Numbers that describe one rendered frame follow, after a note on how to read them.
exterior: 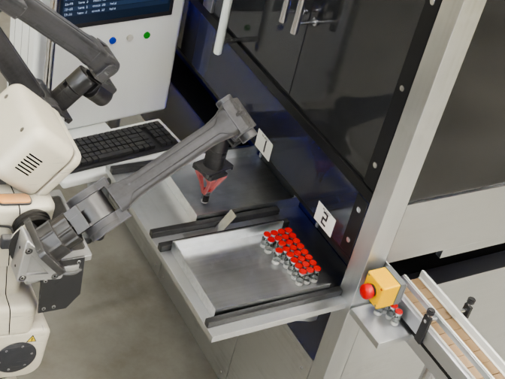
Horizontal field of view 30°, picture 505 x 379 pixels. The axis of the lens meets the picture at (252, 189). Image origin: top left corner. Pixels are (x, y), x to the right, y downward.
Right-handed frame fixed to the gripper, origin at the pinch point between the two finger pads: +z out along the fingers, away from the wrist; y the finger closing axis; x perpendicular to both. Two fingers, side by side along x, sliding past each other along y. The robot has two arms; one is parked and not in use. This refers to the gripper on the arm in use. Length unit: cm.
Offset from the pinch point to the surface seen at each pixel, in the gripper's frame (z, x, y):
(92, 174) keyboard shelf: 12.9, 33.8, -12.4
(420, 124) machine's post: -53, -52, 4
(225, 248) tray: 4.9, -17.6, -7.8
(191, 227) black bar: 3.7, -7.3, -11.3
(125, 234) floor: 91, 75, 48
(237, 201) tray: 4.2, -4.6, 9.3
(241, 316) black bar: 4.1, -39.4, -22.7
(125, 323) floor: 92, 35, 17
